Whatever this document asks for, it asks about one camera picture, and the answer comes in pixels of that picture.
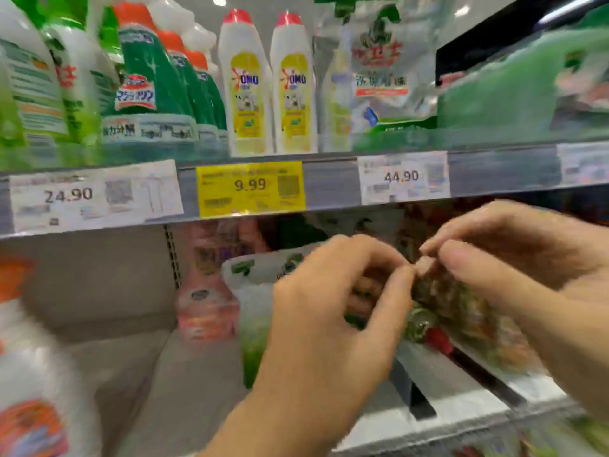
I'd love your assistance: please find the long ceiling light strip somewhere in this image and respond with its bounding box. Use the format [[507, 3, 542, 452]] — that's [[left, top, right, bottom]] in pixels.
[[537, 0, 605, 25]]

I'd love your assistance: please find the white price tag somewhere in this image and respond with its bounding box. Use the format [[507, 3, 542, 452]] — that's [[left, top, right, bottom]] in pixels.
[[357, 150, 452, 206], [556, 140, 609, 187], [8, 159, 185, 236]]

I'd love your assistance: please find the white orange-trigger spray bottle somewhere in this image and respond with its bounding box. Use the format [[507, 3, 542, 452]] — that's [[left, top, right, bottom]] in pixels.
[[0, 256, 104, 457]]

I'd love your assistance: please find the yellow price tag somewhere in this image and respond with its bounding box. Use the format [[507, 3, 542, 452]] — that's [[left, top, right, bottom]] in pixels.
[[196, 161, 308, 219]]

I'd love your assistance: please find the row of green pump bottles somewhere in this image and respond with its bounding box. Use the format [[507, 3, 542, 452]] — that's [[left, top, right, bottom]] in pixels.
[[0, 0, 120, 149]]

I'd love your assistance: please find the person's right hand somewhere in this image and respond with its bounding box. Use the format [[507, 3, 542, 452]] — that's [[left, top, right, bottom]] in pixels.
[[416, 199, 609, 415]]

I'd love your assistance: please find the person's left hand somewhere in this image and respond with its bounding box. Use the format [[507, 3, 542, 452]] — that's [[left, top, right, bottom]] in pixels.
[[228, 235, 417, 451]]

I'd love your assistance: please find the pink twin spray bottle pack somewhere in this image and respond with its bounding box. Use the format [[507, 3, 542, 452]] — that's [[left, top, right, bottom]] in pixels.
[[176, 218, 272, 341]]

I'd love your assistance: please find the large green white cleaner pouch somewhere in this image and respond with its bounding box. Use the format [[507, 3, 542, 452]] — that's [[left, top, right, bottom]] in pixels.
[[314, 0, 456, 149], [221, 244, 325, 387]]

